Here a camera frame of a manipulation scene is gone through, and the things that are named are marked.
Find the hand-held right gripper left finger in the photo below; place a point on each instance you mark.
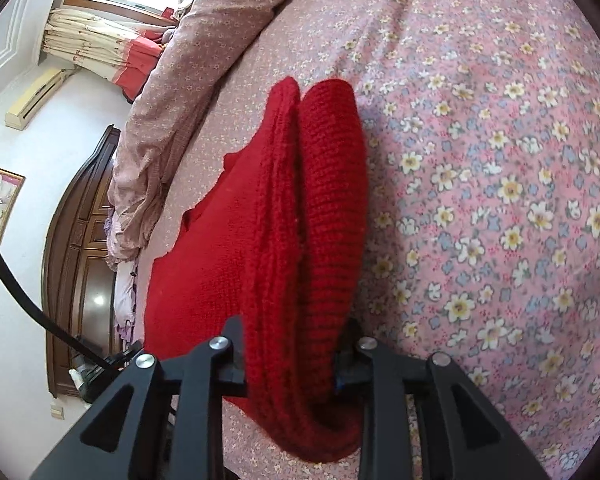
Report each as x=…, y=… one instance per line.
x=232, y=375

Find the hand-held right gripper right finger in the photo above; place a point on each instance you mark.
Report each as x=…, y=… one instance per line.
x=350, y=365

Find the red knit cardigan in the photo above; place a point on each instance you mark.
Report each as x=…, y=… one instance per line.
x=290, y=235

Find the purple and white pillow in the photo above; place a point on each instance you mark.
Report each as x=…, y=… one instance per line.
x=125, y=310

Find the dark wooden headboard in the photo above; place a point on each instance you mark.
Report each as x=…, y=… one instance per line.
x=80, y=260

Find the pink patterned quilt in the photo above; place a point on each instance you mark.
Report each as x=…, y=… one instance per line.
x=180, y=85

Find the cream and red curtain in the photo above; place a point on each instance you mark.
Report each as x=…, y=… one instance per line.
x=95, y=45

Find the beige wall socket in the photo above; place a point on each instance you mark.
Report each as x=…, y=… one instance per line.
x=56, y=410

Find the white wall air conditioner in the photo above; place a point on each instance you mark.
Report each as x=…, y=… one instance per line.
x=35, y=100

